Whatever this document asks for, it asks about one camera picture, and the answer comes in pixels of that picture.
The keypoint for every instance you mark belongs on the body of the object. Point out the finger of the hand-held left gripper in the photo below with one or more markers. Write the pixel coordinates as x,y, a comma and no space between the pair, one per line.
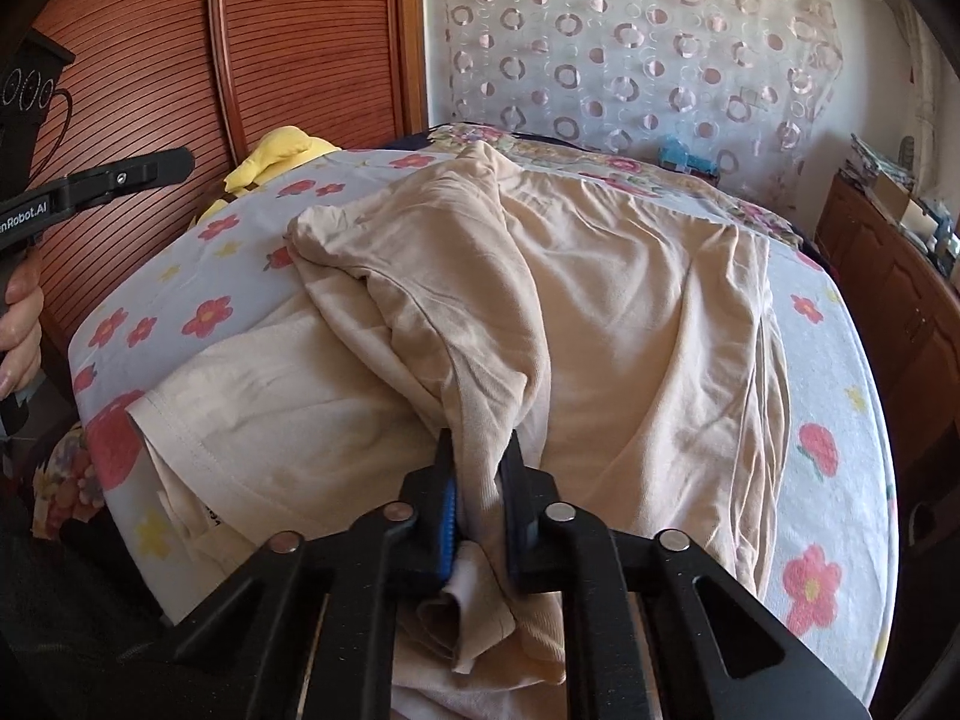
135,171

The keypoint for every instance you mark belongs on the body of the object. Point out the dark blue blanket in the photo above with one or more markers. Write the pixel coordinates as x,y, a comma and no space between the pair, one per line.
409,141

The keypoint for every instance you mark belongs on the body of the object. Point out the light blue flowered bedsheet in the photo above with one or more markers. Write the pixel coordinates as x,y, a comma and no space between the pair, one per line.
825,465

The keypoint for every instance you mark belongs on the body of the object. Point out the blue and white box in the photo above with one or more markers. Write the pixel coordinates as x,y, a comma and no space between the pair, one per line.
941,232

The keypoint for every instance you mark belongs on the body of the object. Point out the beige printed t-shirt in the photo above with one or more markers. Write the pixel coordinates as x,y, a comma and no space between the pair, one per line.
637,390

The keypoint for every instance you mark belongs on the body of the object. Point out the colourful floral quilt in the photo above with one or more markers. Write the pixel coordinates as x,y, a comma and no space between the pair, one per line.
600,165

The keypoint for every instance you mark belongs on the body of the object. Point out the brown wooden cabinet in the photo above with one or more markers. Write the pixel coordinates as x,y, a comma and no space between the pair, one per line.
900,315

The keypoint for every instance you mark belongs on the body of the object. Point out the blue plastic toy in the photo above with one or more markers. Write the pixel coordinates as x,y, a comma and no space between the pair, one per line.
686,159

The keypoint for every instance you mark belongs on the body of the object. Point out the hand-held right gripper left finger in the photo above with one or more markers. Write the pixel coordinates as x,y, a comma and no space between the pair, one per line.
448,532

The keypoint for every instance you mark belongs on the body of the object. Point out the yellow plush toy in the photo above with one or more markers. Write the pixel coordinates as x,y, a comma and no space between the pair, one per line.
277,151

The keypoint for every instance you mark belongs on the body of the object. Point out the person's left hand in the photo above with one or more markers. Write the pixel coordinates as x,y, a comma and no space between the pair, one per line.
21,330

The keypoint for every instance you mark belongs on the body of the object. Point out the pile of printed papers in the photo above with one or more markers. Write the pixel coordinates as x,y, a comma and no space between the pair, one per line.
877,161

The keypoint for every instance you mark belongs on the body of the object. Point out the sheer curtain with circles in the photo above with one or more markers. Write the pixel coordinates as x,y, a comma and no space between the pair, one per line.
637,37

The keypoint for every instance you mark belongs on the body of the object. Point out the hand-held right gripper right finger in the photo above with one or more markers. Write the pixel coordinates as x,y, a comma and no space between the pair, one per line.
517,540

